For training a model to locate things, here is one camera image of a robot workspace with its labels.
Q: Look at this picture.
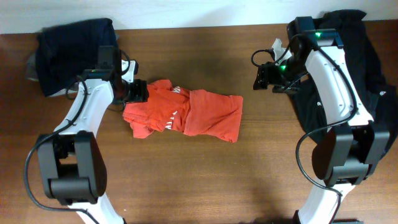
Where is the orange t-shirt with white print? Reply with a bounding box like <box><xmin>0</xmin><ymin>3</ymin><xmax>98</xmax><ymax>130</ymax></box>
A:
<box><xmin>123</xmin><ymin>80</ymin><xmax>243</xmax><ymax>142</ymax></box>

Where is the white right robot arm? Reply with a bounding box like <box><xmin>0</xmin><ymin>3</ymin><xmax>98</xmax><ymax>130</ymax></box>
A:
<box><xmin>253</xmin><ymin>29</ymin><xmax>389</xmax><ymax>223</ymax></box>

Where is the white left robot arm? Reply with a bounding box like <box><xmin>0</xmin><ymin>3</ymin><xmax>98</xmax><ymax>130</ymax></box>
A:
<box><xmin>31</xmin><ymin>59</ymin><xmax>149</xmax><ymax>223</ymax></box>

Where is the folded navy blue garment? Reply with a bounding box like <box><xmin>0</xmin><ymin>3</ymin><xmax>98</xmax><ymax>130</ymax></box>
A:
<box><xmin>35</xmin><ymin>18</ymin><xmax>118</xmax><ymax>96</ymax></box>

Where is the black t-shirt with white letters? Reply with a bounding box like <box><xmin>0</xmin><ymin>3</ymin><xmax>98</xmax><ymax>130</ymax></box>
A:
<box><xmin>290</xmin><ymin>9</ymin><xmax>397</xmax><ymax>156</ymax></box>

